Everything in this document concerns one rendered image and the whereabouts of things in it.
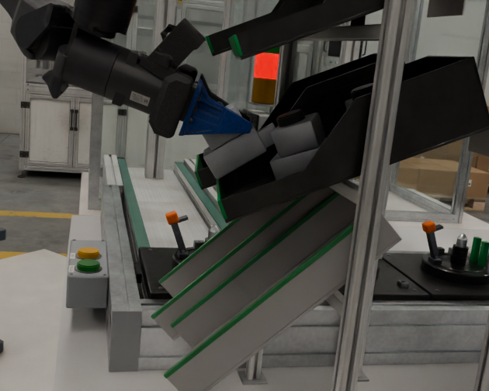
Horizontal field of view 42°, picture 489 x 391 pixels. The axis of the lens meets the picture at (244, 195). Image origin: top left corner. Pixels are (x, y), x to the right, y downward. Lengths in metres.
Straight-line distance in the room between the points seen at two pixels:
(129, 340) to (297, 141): 0.47
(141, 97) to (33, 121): 5.76
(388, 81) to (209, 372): 0.34
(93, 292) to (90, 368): 0.15
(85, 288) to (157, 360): 0.19
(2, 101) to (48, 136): 2.91
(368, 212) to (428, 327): 0.57
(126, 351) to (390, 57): 0.62
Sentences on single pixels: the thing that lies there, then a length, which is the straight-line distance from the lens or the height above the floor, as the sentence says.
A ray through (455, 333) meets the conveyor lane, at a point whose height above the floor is 0.92.
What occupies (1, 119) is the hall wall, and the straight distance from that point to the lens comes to 9.31.
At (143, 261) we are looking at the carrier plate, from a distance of 1.18.
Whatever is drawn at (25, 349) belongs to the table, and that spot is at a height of 0.86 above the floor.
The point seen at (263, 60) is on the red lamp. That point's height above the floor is 1.35.
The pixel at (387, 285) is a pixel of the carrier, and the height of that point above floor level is 0.97.
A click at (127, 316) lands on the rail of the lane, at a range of 1.00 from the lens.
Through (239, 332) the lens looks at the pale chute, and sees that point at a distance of 0.68.
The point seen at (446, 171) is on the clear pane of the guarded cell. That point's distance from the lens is 2.39.
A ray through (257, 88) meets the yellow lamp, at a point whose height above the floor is 1.29.
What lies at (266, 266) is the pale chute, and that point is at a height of 1.10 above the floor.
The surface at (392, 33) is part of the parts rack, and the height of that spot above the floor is 1.38.
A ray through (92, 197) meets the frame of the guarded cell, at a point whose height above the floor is 0.90.
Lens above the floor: 1.35
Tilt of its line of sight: 12 degrees down
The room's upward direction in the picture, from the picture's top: 6 degrees clockwise
